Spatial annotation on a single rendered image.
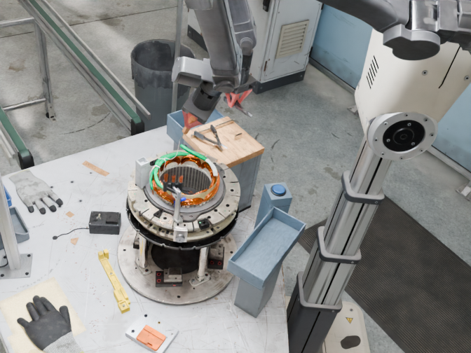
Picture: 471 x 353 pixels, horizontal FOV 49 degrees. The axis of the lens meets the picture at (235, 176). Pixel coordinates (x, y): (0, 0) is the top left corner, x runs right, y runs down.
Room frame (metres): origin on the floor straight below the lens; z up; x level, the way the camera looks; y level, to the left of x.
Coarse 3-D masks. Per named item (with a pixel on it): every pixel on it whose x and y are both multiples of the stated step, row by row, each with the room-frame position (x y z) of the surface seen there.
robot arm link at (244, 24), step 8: (232, 0) 1.32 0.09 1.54; (240, 0) 1.32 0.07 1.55; (232, 8) 1.32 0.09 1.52; (240, 8) 1.32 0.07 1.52; (248, 8) 1.34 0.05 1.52; (232, 16) 1.32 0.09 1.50; (240, 16) 1.32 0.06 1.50; (248, 16) 1.33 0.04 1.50; (240, 24) 1.32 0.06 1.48; (248, 24) 1.32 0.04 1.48; (240, 32) 1.32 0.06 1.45; (248, 32) 1.32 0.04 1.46; (256, 32) 1.36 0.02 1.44; (240, 40) 1.33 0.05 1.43; (256, 40) 1.33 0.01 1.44
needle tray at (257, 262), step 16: (272, 208) 1.05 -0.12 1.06; (272, 224) 1.03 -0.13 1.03; (288, 224) 1.04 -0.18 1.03; (304, 224) 1.01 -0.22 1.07; (256, 240) 0.96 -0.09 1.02; (272, 240) 0.97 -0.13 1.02; (288, 240) 0.98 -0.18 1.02; (240, 256) 0.89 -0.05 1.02; (256, 256) 0.90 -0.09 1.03; (272, 256) 0.91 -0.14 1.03; (240, 272) 0.82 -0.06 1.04; (256, 272) 0.85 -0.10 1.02; (272, 272) 0.84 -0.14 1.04; (240, 288) 0.90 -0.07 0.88; (256, 288) 0.88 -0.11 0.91; (272, 288) 0.94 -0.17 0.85; (240, 304) 0.89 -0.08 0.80; (256, 304) 0.87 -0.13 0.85
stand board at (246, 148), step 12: (216, 120) 1.42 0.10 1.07; (192, 132) 1.34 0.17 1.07; (228, 132) 1.37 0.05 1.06; (240, 132) 1.38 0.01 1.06; (192, 144) 1.29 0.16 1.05; (204, 144) 1.29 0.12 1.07; (228, 144) 1.31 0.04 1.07; (240, 144) 1.32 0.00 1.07; (252, 144) 1.33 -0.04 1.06; (216, 156) 1.24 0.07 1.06; (228, 156) 1.25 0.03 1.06; (240, 156) 1.26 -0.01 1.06; (252, 156) 1.29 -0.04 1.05; (228, 168) 1.22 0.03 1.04
